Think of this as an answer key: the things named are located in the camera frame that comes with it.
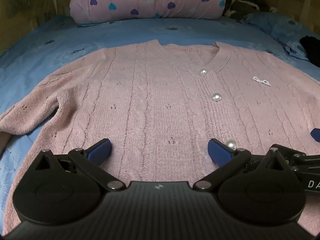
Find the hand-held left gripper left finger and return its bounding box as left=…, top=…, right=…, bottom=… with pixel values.
left=34, top=138, right=123, bottom=191

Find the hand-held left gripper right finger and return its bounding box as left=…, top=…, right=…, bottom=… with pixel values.
left=195, top=138, right=300, bottom=190

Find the pink knit cardigan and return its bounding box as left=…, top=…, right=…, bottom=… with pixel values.
left=0, top=39, right=320, bottom=235

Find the black cloth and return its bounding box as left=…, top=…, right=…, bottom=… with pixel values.
left=299, top=35, right=320, bottom=68

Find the blue pillow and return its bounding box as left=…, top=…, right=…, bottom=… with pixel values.
left=240, top=12, right=312, bottom=62

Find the blue floral bed sheet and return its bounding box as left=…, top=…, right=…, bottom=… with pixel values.
left=0, top=14, right=320, bottom=220

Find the dark cloth with white trim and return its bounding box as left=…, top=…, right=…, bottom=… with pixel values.
left=224, top=0, right=278, bottom=20

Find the pink heart-print quilt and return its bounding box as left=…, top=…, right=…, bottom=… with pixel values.
left=69, top=0, right=227, bottom=25

